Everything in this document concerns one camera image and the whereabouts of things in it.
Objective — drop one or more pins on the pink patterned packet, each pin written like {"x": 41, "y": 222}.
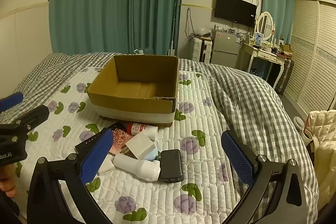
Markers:
{"x": 120, "y": 138}

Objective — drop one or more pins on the light blue earbud case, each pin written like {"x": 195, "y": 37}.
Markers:
{"x": 154, "y": 154}

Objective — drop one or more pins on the white square adapter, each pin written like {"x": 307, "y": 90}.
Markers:
{"x": 140, "y": 145}

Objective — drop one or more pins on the white pole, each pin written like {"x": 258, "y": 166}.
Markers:
{"x": 172, "y": 29}

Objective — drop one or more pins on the black box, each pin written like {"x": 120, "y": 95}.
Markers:
{"x": 85, "y": 144}

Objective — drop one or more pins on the black power bank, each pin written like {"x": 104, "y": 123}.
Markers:
{"x": 170, "y": 165}

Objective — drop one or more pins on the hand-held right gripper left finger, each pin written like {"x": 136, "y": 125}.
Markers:
{"x": 97, "y": 157}

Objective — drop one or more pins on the person's left hand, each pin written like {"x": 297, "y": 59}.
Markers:
{"x": 6, "y": 182}

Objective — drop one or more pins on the grey small fridge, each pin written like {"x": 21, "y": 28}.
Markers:
{"x": 224, "y": 48}

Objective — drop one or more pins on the dark suitcase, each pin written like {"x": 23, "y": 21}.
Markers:
{"x": 286, "y": 74}

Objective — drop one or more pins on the floral quilted bedspread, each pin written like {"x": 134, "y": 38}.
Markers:
{"x": 244, "y": 92}

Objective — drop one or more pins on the white floral quilt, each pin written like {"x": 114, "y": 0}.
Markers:
{"x": 199, "y": 113}

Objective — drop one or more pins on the red and white bottle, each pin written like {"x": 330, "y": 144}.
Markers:
{"x": 141, "y": 129}

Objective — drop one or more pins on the black wall television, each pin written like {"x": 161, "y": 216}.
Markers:
{"x": 233, "y": 10}

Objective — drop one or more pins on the white oval mirror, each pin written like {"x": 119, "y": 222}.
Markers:
{"x": 265, "y": 26}

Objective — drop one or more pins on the cardboard box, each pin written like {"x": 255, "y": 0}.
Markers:
{"x": 118, "y": 106}

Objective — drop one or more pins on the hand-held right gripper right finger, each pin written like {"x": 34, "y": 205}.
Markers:
{"x": 237, "y": 158}

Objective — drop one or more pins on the cream padded jacket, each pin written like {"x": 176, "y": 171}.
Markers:
{"x": 325, "y": 140}

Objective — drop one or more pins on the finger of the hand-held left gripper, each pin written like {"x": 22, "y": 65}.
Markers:
{"x": 10, "y": 102}
{"x": 35, "y": 115}

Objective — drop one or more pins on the narrow teal curtain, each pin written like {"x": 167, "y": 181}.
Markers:
{"x": 278, "y": 3}

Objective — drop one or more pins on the small white charger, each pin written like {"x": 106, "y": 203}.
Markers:
{"x": 106, "y": 165}

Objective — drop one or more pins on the white slatted wardrobe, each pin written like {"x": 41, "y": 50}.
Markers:
{"x": 312, "y": 56}

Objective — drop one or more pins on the wide teal curtain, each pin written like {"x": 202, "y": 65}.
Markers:
{"x": 105, "y": 3}

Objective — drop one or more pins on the white dressing table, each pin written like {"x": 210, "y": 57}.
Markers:
{"x": 262, "y": 54}

